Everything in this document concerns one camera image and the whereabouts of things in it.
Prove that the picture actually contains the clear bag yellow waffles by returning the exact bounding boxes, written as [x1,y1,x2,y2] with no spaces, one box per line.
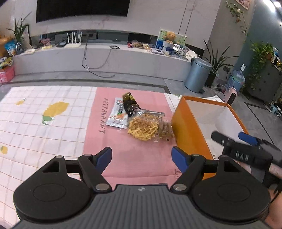
[127,109,164,141]

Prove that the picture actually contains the person right hand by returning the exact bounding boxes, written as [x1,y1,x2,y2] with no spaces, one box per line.
[234,160,281,228]

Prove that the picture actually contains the clear bag brown cookies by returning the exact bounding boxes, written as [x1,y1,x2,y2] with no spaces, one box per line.
[158,120,174,141]

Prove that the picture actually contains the orange cardboard box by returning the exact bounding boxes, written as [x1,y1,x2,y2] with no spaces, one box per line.
[171,95,250,180]

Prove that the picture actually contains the pink space heater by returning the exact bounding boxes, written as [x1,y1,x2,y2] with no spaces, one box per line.
[224,87,238,106]

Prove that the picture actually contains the white carrot-stick snack packet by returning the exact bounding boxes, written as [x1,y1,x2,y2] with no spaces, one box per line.
[106,97,128,129]

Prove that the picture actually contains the blue water jug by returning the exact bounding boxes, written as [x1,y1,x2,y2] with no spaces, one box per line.
[226,64,246,92]

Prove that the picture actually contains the dark green snack packet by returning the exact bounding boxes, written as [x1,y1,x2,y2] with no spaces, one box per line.
[122,92,141,117]

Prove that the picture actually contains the dark grey drawer cabinet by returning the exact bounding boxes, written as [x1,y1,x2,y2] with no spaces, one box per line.
[244,61,281,104]

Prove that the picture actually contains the grey pedal trash bin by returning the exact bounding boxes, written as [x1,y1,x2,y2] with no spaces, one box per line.
[185,58,212,93]

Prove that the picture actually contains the long-leaf potted plant right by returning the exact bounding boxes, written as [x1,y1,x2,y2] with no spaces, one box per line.
[203,40,238,88]

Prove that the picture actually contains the trailing green ivy plant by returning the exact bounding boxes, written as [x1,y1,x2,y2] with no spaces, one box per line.
[247,42,274,90]

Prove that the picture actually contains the grey marble tv console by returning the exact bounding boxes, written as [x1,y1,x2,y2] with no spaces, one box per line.
[13,43,191,82]

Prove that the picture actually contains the green calendar card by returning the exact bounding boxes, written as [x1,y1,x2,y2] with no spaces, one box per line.
[155,29,187,55]

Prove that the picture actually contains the brown teddy bear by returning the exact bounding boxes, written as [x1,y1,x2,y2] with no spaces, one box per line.
[163,32,176,43]

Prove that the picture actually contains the white wifi router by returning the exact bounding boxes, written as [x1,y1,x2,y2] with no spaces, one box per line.
[65,32,82,48]

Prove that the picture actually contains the snack pile on console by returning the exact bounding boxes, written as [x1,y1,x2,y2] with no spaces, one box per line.
[127,41,151,50]

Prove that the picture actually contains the pink storage box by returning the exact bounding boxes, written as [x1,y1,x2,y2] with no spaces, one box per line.
[0,66,15,83]

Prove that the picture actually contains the potted plant left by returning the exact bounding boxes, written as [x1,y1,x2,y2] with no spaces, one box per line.
[8,12,31,54]

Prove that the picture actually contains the black power cable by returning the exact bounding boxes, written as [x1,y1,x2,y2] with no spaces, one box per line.
[82,38,121,78]

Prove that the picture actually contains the framed wall picture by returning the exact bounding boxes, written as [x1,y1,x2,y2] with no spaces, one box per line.
[235,0,251,10]

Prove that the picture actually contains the black wall television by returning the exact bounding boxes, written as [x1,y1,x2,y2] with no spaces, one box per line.
[36,0,130,22]

